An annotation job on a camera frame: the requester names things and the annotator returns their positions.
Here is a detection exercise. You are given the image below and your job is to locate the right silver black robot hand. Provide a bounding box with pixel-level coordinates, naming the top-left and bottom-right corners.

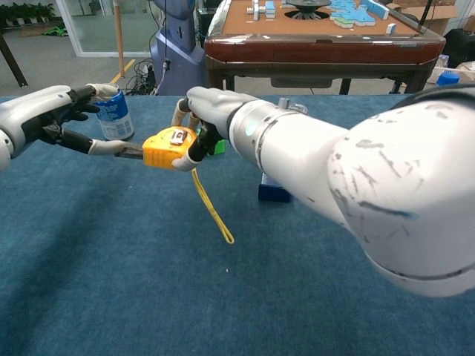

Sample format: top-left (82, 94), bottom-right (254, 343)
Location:
top-left (171, 86), bottom-right (258, 172)

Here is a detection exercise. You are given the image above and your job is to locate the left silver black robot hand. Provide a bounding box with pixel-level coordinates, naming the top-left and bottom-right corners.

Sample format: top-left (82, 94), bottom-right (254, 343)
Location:
top-left (0, 83), bottom-right (129, 159)

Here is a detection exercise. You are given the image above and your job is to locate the yellow tape measure with strap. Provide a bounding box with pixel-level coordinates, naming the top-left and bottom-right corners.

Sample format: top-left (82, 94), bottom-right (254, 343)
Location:
top-left (113, 125), bottom-right (235, 245)

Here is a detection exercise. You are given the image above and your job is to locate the green toy brick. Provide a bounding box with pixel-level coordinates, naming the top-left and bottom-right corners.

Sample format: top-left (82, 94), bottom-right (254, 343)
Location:
top-left (196, 128), bottom-right (226, 155)

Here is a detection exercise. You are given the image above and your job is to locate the dark wooden table leg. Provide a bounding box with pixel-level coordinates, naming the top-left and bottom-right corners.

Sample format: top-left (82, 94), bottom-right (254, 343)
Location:
top-left (0, 33), bottom-right (29, 88)

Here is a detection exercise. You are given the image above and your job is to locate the clear round lidded container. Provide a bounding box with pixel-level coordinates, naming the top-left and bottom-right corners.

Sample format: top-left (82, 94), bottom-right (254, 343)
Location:
top-left (278, 96), bottom-right (309, 114)

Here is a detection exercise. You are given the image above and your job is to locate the blue soda can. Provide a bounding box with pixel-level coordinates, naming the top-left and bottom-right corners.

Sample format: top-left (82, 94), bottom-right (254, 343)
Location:
top-left (95, 87), bottom-right (135, 141)

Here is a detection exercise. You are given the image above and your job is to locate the green potted plant row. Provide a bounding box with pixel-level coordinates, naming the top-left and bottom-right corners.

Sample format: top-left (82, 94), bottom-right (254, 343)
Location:
top-left (0, 1), bottom-right (56, 27)

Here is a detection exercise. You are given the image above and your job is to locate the long dark blue box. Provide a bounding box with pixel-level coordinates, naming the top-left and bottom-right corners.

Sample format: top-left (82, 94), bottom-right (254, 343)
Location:
top-left (258, 173), bottom-right (293, 203)

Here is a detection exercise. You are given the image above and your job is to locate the wooden pole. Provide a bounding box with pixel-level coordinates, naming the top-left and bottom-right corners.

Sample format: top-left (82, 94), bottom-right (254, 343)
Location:
top-left (113, 0), bottom-right (126, 79)

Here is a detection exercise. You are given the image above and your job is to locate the brown mahjong table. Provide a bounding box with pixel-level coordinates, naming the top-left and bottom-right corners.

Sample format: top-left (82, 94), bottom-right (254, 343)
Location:
top-left (203, 0), bottom-right (446, 96)

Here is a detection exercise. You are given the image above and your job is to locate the blue felt table mat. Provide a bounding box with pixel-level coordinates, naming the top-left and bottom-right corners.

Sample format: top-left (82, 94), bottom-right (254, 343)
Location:
top-left (0, 95), bottom-right (475, 356)

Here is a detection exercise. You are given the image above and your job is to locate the black tripod stand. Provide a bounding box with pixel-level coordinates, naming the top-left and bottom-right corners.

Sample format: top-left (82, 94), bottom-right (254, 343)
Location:
top-left (419, 0), bottom-right (435, 31)

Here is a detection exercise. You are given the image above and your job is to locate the cola bottle with blue cap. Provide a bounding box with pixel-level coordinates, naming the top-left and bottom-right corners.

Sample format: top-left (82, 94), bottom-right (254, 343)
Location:
top-left (436, 71), bottom-right (461, 87)

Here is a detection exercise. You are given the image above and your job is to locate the cardboard box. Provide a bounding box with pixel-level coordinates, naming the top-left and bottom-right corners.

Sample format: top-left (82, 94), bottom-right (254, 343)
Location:
top-left (385, 0), bottom-right (460, 36)

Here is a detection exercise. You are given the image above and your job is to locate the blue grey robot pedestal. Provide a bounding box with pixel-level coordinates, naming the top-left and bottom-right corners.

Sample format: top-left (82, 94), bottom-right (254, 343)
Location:
top-left (150, 0), bottom-right (207, 96)

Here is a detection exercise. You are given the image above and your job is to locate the black floor cable bundle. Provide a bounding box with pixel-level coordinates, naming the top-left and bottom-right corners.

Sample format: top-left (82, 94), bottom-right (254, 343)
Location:
top-left (125, 58), bottom-right (159, 96)

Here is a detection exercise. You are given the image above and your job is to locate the glass partition with metal frame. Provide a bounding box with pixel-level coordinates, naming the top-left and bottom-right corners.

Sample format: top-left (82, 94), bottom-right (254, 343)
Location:
top-left (55, 0), bottom-right (159, 59)

